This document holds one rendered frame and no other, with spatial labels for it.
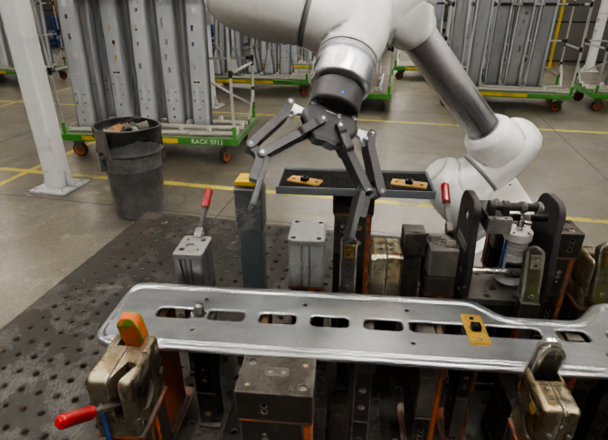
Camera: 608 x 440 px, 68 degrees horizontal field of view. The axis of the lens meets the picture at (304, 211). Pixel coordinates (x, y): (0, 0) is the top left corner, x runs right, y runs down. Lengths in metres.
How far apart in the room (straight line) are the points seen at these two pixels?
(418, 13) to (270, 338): 0.88
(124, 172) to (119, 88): 2.02
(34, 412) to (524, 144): 1.51
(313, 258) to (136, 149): 2.63
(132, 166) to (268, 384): 2.91
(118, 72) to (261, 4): 4.73
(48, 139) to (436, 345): 3.96
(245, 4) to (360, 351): 0.59
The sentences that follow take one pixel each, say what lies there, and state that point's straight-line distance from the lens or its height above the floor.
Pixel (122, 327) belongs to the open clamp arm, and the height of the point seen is 1.09.
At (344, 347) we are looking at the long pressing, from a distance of 0.84.
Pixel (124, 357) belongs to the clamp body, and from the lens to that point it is 0.78.
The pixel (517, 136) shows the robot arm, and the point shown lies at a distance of 1.54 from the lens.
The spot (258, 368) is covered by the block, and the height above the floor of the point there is 1.03.
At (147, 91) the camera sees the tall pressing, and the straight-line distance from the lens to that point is 5.29.
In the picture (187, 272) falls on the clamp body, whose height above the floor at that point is 1.01.
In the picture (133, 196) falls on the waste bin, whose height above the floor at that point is 0.22.
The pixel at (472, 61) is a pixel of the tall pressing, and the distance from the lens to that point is 7.78.
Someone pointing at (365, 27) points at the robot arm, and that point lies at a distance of 0.70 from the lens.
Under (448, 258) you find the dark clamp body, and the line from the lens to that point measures 1.01.
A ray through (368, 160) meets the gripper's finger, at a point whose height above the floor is 1.35.
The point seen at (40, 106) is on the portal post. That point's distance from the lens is 4.38.
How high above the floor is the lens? 1.56
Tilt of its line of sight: 25 degrees down
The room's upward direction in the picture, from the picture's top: straight up
